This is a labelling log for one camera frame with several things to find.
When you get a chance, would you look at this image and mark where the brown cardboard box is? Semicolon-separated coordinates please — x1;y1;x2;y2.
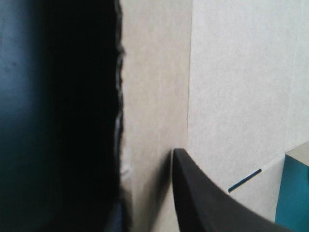
113;0;309;232

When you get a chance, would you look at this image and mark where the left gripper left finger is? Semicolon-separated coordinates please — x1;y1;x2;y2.
36;154;133;232

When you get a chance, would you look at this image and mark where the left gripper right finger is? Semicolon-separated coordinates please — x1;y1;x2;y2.
172;147;296;232

